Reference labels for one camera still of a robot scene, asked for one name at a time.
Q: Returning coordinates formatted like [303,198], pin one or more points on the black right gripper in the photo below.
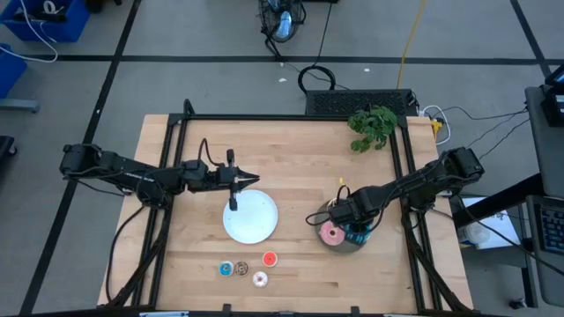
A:
[352,209]

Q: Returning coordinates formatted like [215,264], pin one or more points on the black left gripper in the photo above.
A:
[220,178]

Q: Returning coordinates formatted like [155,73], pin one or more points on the large pink iced donut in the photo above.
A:
[326,240]

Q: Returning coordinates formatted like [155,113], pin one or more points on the small red iced donut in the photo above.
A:
[266,260]

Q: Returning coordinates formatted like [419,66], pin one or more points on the small chocolate iced donut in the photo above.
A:
[237,268]

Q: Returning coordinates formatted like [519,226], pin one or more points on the small blue iced donut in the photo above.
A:
[222,268]

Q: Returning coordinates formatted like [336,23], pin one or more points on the small white sprinkled donut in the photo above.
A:
[256,280]

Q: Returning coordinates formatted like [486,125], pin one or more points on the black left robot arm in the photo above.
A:
[132,174]

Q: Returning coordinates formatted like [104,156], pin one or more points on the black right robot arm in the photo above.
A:
[418,180]

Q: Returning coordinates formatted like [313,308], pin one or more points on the grey round plate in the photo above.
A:
[343,247]

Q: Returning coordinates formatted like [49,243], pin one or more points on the white round plate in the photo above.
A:
[255,220]

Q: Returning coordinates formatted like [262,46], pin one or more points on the green potted plant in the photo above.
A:
[374,125]

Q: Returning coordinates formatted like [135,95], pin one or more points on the white tape roll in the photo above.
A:
[478,233]

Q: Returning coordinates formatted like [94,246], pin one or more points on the yellow power plug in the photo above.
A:
[436,127]

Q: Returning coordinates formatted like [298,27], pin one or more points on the white paper sheet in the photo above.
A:
[502,224]

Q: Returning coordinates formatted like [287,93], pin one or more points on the black diagonal desk bar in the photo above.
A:
[506,198]

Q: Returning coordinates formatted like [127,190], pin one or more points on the black floor fan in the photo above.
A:
[282,24]

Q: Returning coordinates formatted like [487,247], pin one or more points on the black laptop keyboard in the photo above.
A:
[553,229]

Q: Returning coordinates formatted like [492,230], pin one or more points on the grey side desk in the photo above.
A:
[546,154]

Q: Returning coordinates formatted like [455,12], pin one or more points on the black monitor device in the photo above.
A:
[556,105]

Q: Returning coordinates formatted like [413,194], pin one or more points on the large blue storage bin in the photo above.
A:
[66,26]

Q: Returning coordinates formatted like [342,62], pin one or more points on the grey floor plate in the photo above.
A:
[17,105]

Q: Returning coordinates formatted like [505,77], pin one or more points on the black chair base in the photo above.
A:
[5,145]

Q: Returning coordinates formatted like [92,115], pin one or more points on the black metal rig frame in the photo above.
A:
[264,117]

